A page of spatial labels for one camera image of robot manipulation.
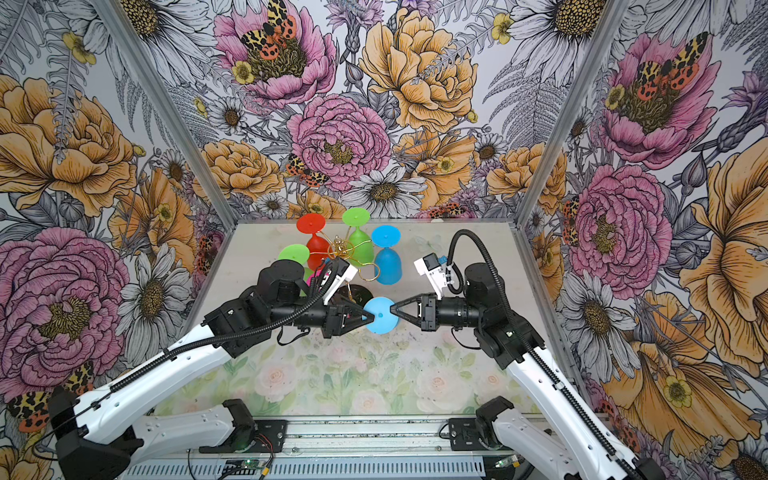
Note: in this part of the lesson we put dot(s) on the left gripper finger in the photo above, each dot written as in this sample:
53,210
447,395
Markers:
353,323
360,306

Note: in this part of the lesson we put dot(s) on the blue wine glass front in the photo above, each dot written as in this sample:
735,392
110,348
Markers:
384,321

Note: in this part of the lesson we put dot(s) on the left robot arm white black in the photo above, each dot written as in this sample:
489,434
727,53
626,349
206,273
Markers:
103,432

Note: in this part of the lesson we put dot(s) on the pink wine glass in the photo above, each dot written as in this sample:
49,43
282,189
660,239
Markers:
316,283

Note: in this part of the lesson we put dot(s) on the green wine glass rear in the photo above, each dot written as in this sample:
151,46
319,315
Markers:
360,245

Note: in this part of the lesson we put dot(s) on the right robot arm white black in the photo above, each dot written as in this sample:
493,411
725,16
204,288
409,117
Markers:
576,444

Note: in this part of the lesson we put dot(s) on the red wine glass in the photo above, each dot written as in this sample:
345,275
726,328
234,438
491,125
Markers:
312,224

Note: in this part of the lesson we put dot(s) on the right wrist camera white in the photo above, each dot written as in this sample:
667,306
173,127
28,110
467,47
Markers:
437,273

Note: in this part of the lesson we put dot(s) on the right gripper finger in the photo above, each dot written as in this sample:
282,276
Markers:
415,320
403,304

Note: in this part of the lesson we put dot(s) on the green wine glass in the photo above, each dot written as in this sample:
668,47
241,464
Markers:
360,245
298,253

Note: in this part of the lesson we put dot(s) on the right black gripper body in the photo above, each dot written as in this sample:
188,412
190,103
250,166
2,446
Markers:
451,311

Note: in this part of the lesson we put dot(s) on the gold wire glass rack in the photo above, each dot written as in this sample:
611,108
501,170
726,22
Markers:
367,273

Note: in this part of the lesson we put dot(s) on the blue wine glass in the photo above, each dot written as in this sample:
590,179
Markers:
388,261
384,321

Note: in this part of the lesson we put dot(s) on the aluminium front rail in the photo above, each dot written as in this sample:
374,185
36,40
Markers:
407,447

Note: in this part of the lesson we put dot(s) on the green wine glass front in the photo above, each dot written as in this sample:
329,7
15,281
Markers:
298,253

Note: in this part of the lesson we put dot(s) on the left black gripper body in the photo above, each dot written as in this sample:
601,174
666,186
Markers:
318,314

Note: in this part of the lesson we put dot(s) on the small green circuit board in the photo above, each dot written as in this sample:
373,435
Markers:
245,467

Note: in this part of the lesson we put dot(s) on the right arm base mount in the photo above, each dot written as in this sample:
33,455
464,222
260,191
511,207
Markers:
472,434

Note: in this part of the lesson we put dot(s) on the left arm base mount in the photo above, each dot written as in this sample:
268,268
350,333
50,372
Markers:
264,436

